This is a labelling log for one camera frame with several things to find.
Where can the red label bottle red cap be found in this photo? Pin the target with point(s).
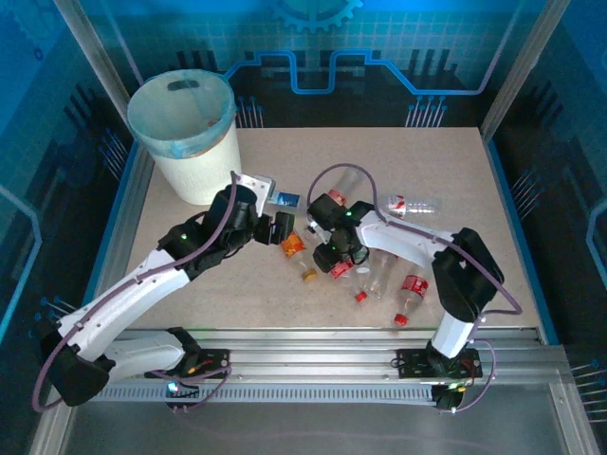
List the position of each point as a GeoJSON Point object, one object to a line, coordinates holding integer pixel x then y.
{"type": "Point", "coordinates": [342, 271]}
{"type": "Point", "coordinates": [415, 286]}

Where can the orange label bottle yellow cap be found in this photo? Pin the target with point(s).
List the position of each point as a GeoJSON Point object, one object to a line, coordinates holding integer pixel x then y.
{"type": "Point", "coordinates": [294, 246]}

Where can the clear bottle red white label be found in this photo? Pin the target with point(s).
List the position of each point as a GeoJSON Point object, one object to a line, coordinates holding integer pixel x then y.
{"type": "Point", "coordinates": [417, 205]}

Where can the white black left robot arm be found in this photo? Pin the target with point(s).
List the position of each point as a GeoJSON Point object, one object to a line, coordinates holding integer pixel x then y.
{"type": "Point", "coordinates": [123, 294]}

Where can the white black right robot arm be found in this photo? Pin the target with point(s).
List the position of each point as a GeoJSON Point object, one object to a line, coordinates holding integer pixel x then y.
{"type": "Point", "coordinates": [408, 242]}

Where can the white waste bin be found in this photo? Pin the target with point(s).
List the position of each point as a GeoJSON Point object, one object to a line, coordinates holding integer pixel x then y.
{"type": "Point", "coordinates": [208, 166]}

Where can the blue plastic bin liner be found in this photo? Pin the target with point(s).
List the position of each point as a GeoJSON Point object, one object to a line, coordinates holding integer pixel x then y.
{"type": "Point", "coordinates": [175, 114]}

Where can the small blue packet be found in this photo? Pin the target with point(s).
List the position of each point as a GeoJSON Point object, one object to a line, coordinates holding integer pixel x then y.
{"type": "Point", "coordinates": [287, 199]}

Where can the aluminium front rail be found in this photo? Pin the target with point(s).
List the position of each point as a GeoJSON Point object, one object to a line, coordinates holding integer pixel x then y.
{"type": "Point", "coordinates": [308, 351]}

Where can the aluminium side rail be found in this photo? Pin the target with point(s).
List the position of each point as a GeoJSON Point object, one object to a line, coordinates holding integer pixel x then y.
{"type": "Point", "coordinates": [133, 189]}

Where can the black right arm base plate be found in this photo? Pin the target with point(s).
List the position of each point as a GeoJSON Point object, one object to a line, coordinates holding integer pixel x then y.
{"type": "Point", "coordinates": [412, 365]}

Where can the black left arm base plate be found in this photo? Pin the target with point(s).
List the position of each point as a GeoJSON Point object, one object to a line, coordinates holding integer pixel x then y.
{"type": "Point", "coordinates": [213, 360]}

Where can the aluminium frame post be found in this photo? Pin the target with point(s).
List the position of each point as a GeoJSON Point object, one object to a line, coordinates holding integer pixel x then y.
{"type": "Point", "coordinates": [102, 47]}
{"type": "Point", "coordinates": [521, 47]}

